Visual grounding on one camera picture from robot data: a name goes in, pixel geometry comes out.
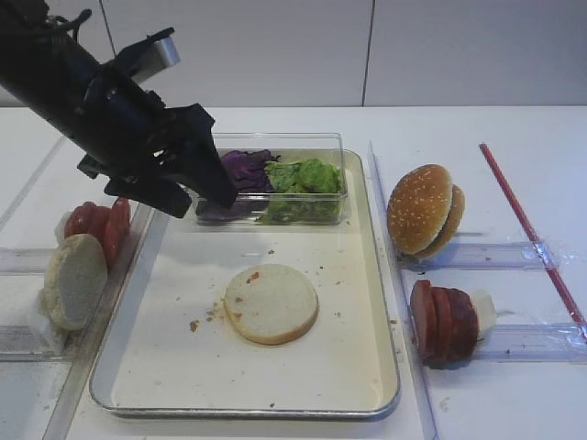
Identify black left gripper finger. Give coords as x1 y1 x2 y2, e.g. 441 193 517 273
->
105 178 191 218

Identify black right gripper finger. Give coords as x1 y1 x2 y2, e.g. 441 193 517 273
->
167 104 238 207

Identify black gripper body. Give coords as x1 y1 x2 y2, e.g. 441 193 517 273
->
75 60 202 193

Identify bun half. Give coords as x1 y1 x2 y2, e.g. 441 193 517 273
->
42 234 108 331
223 264 319 346

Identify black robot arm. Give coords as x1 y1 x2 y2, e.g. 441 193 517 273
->
1 1 238 218

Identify left tomato slices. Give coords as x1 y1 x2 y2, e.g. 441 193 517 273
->
63 197 131 269

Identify green lettuce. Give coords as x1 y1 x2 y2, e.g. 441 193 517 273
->
258 159 343 225

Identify sliced meat patties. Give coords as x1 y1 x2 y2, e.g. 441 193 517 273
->
409 280 480 368

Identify purple cabbage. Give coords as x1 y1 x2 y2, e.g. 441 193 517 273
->
195 149 279 222

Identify clear plastic container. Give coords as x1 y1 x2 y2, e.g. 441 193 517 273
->
193 133 348 225

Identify left outer clear strip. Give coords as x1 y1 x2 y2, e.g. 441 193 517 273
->
0 136 66 229

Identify clear strip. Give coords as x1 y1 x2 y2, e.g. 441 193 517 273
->
367 140 438 439
0 136 66 229

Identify metal tray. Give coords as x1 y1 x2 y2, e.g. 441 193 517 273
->
89 152 400 420

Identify sesame burger bun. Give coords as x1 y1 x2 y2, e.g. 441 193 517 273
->
386 163 466 260

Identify right inner clear strip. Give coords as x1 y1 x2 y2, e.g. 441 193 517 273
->
367 140 438 439

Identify white pusher block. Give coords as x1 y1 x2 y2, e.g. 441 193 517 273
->
471 290 497 340

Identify red plastic strip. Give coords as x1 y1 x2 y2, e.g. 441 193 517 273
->
479 143 586 340

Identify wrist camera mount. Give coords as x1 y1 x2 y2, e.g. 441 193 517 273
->
114 27 181 84

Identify black cable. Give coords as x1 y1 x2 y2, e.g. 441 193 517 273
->
13 0 93 42

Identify left tomato pusher rail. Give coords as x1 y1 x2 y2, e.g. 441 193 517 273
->
0 248 53 275

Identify left bun pusher rail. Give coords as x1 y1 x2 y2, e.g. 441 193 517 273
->
0 292 79 363

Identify bun pusher rail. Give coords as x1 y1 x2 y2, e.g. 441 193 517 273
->
0 292 79 363
397 241 559 272

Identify right bun pusher rail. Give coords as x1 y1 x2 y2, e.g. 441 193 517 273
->
397 241 559 272

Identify right patty pusher rail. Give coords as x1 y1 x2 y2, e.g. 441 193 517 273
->
472 323 586 364

